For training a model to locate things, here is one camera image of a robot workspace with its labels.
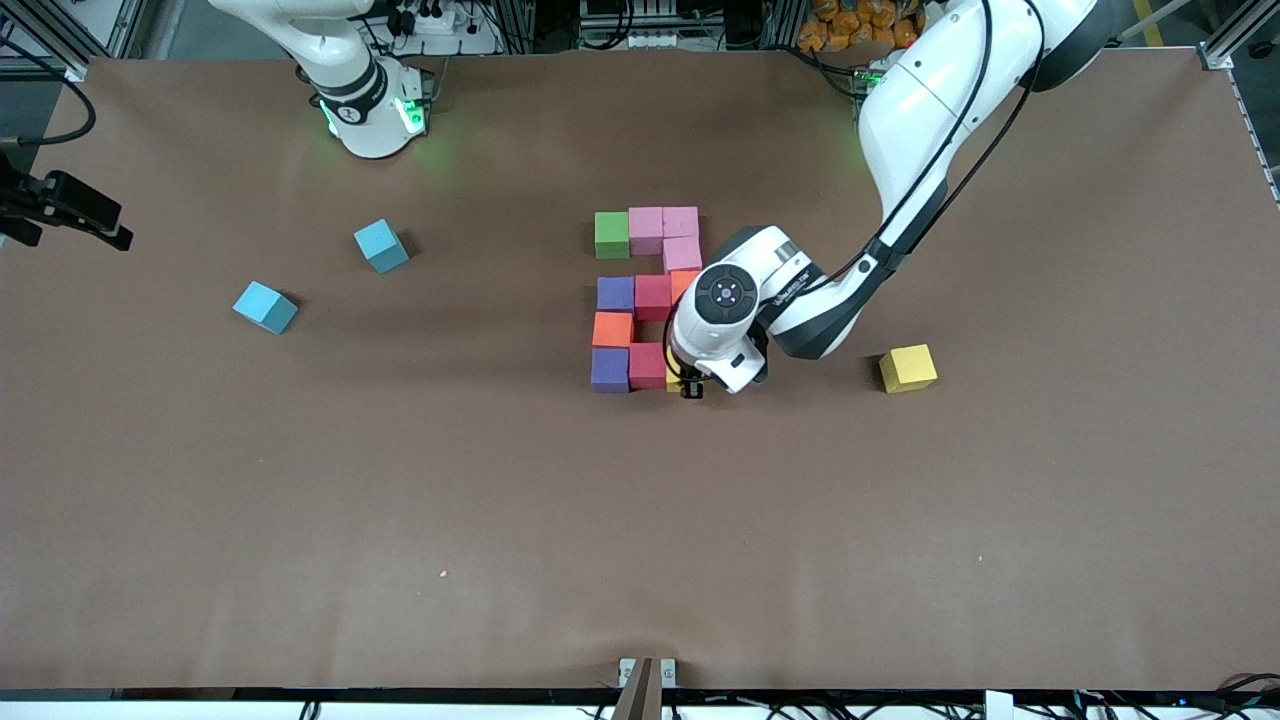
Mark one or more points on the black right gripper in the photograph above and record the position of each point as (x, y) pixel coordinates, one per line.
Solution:
(28, 196)

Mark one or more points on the yellow foam block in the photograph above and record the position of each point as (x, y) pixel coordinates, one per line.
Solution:
(673, 380)
(907, 368)

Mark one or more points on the red foam block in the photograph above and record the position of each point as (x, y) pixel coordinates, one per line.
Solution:
(647, 367)
(653, 297)

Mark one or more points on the purple foam block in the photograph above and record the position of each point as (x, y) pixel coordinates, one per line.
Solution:
(615, 294)
(609, 370)

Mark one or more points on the orange foam block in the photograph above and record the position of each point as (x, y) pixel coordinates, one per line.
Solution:
(613, 329)
(681, 284)

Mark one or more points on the dented pink foam block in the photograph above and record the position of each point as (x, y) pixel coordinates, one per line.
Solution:
(680, 222)

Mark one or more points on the green foam block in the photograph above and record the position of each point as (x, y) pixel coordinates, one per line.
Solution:
(612, 236)

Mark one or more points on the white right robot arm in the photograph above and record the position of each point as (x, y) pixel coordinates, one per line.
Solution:
(370, 110)

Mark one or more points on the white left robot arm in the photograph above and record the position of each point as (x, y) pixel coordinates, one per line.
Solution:
(930, 100)

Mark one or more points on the blue foam block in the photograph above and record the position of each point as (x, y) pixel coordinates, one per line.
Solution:
(264, 305)
(380, 247)

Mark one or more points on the white ribbed device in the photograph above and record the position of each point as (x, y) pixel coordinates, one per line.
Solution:
(630, 40)

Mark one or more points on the orange snack bag pile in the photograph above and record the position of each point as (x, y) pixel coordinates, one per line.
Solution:
(830, 30)

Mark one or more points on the white power strip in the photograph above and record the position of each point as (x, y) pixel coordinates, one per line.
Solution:
(450, 45)

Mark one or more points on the small white block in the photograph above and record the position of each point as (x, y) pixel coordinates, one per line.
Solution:
(998, 706)

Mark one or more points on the grey metal rod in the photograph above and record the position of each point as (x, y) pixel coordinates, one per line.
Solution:
(1150, 25)

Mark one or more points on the aluminium frame profile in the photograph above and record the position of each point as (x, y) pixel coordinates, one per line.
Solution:
(1225, 45)
(60, 35)

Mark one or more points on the small metal bracket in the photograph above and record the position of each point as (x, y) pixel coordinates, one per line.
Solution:
(626, 668)

